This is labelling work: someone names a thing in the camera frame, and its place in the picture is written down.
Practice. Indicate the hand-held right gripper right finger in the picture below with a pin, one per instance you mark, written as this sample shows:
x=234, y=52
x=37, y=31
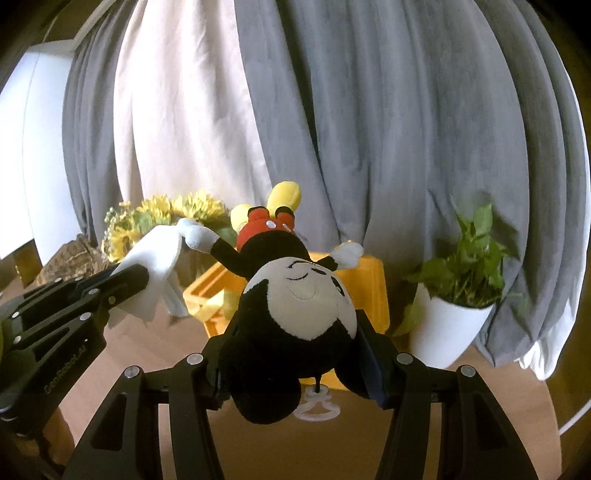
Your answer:
x=371, y=369

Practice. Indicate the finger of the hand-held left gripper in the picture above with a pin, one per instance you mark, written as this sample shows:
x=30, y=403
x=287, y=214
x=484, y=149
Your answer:
x=124, y=279
x=69, y=325

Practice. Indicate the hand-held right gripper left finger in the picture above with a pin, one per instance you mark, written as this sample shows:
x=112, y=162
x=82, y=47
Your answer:
x=214, y=362

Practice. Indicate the white cloth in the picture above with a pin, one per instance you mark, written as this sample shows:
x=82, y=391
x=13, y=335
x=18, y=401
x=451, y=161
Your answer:
x=152, y=258

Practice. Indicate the orange storage box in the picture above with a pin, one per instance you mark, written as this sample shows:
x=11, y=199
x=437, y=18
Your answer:
x=369, y=295

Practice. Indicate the black mouse plush toy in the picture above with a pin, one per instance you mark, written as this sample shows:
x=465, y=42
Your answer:
x=286, y=323

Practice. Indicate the brown woven object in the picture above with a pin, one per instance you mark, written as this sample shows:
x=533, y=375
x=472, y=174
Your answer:
x=69, y=261

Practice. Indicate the sunflower bouquet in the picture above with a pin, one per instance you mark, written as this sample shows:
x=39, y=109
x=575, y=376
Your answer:
x=157, y=212

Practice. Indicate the white plant pot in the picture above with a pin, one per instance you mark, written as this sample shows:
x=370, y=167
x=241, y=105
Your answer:
x=443, y=327

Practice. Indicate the green leafy plant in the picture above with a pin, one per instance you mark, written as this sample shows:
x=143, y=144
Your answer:
x=475, y=258

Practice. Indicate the white panel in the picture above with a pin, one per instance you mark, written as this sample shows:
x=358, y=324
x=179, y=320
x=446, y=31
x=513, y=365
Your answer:
x=37, y=152

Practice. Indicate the white curtain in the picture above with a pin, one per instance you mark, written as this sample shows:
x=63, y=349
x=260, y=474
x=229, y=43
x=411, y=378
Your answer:
x=184, y=115

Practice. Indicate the grey curtain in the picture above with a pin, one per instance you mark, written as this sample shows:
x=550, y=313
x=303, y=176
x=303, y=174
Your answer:
x=392, y=115

